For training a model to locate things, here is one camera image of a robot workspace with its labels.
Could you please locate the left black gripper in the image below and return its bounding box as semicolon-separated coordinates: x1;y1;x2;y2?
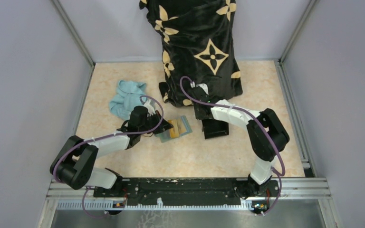
139;110;173;134

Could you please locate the orange credit card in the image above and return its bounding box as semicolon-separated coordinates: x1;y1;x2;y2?
168;119;180;139
176;118;187;134

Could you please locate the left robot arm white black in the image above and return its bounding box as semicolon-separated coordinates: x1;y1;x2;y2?
49;106;173;197

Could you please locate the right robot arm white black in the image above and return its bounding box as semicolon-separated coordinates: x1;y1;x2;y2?
184;92;290;196

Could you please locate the black card tray box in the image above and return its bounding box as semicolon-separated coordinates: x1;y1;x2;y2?
202;119;230;140

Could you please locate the light blue cloth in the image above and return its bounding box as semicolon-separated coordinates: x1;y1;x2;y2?
109;80;147;120

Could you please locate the black beige flower-patterned blanket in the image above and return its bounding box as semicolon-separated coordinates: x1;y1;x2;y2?
139;0;243;107

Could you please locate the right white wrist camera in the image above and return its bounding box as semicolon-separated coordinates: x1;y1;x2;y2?
196;83;209;95

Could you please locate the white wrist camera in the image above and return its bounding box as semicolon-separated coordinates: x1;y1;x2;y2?
196;83;209;95
143;103;156;116

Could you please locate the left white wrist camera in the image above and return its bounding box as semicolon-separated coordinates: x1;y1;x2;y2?
143;103;156;116

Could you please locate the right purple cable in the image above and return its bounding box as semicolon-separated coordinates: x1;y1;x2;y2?
179;76;287;217

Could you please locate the purple cable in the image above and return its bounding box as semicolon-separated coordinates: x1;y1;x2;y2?
52;95;165;219
179;76;287;217

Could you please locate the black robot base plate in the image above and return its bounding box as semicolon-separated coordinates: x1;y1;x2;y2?
94;178;279;206

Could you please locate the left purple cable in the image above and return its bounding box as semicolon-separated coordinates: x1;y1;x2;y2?
52;95;165;219

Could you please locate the white slotted cable duct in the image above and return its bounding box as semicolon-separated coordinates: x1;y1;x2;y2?
57;198;266;212

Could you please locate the aluminium frame rail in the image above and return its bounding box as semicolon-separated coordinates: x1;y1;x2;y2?
45;178;332;201

